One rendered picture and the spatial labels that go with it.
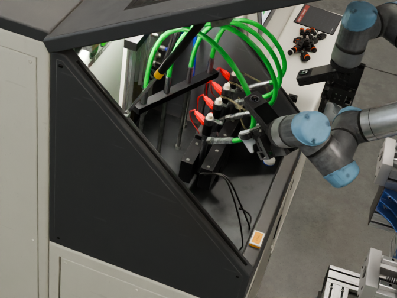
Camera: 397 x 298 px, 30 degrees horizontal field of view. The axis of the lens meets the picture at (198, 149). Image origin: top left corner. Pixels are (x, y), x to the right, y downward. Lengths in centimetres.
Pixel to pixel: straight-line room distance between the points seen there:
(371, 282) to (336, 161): 45
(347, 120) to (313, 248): 168
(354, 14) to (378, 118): 26
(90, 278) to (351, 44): 100
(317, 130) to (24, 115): 73
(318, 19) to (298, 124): 138
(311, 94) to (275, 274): 98
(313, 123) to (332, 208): 200
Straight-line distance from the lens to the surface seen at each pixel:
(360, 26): 180
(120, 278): 215
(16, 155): 200
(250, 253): 200
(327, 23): 294
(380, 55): 475
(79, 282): 225
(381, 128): 171
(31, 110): 187
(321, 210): 356
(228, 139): 195
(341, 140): 169
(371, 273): 200
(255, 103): 179
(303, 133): 159
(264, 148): 178
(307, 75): 191
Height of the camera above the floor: 244
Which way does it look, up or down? 41 degrees down
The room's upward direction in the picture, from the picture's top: 11 degrees clockwise
